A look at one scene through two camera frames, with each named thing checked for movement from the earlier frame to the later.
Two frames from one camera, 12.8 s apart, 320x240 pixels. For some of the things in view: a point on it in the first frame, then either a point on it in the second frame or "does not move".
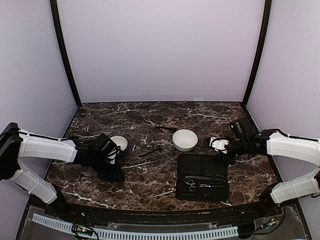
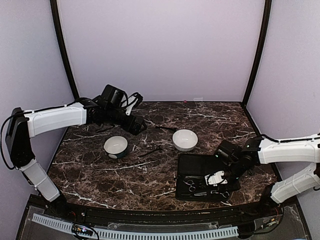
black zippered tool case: [202, 177] does not move
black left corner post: [53, 11] does not move
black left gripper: [114, 174] to [136, 130]
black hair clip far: [172, 129] does not move
